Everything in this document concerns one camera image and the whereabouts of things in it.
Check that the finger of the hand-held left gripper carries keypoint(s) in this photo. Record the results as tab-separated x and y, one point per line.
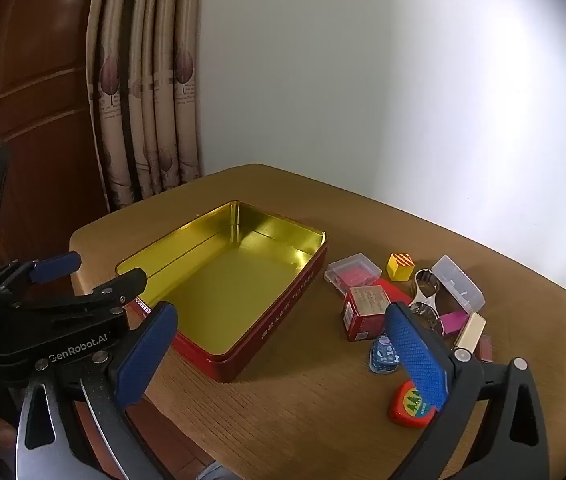
123	285
55	266

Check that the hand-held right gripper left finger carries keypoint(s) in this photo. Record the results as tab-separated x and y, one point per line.
145	355

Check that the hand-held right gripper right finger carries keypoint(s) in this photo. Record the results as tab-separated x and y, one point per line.
415	355

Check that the blue patterned eraser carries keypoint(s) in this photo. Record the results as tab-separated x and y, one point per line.
382	355

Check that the red round tape measure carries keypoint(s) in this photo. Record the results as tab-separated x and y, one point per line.
408	407

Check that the cream rectangular bar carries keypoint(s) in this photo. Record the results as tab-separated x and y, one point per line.
470	331

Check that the small patterned cardboard box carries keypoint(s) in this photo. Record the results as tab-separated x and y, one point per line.
363	312

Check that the small brown block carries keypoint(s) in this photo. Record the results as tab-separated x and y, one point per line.
485	347

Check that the long clear plastic case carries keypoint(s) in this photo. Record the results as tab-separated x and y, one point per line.
460	280

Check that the red tin box gold inside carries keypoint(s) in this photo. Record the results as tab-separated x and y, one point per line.
233	280

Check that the small magenta block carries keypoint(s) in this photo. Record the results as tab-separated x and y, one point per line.
454	321

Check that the flat red block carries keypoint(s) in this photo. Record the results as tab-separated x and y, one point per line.
395	290

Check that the yellow striped wooden cube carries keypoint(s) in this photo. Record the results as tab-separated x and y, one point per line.
400	266

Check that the small clear box pink contents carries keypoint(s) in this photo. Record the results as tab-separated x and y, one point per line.
355	272

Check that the brown wooden door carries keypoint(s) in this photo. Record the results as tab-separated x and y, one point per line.
38	85

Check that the beige printed curtain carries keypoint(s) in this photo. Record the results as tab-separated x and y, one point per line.
148	80

